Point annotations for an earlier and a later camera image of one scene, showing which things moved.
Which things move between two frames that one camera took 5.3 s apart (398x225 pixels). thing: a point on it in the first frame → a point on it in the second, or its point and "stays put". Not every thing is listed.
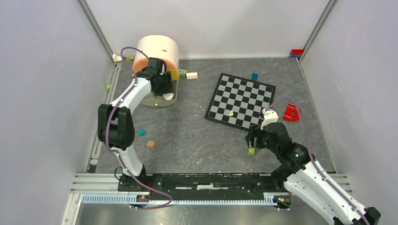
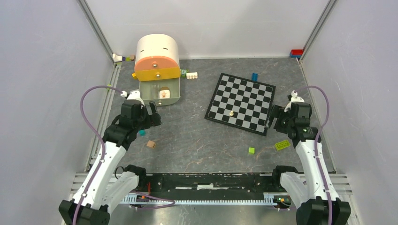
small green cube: x=252 y=151 stays put
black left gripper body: x=165 y=84 → x=147 y=121
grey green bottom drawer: x=149 y=100 stays put
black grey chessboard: x=238 y=102 stays put
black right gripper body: x=261 y=140 → x=283 y=120
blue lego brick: x=255 y=77 stays put
